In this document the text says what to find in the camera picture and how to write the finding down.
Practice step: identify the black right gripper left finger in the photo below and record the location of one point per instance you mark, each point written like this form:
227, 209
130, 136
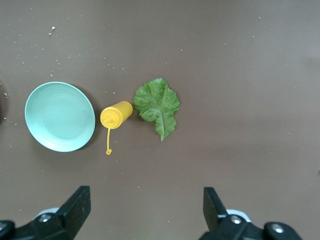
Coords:
62, 225

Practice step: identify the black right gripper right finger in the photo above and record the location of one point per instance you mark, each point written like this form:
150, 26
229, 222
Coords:
225, 227

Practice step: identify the yellow squeeze bottle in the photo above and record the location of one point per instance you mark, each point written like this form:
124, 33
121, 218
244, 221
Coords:
116, 115

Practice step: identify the green lettuce leaf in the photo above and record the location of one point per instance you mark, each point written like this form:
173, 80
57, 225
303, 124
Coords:
157, 107

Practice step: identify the mint green plate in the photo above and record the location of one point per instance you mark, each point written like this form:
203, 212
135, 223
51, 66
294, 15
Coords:
60, 117

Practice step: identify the brown tablecloth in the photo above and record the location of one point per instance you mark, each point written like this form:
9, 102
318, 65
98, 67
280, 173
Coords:
225, 62

